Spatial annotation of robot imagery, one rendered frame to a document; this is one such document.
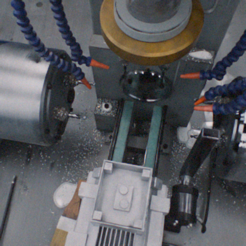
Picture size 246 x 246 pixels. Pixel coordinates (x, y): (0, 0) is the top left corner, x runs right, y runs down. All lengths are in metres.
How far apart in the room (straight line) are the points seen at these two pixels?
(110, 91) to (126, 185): 0.37
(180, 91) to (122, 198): 0.37
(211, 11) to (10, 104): 0.51
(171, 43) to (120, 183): 0.29
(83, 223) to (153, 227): 0.15
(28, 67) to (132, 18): 0.30
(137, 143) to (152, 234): 0.36
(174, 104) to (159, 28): 0.44
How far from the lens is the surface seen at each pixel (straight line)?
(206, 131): 0.56
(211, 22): 0.85
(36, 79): 0.73
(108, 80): 0.89
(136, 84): 0.86
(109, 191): 0.65
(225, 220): 1.00
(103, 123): 0.99
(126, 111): 0.94
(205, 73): 0.68
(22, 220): 1.00
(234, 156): 0.72
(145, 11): 0.52
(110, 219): 0.64
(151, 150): 0.89
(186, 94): 0.88
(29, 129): 0.76
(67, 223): 0.96
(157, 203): 0.69
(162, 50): 0.53
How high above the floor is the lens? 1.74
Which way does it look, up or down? 64 degrees down
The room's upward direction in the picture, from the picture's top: 1 degrees counter-clockwise
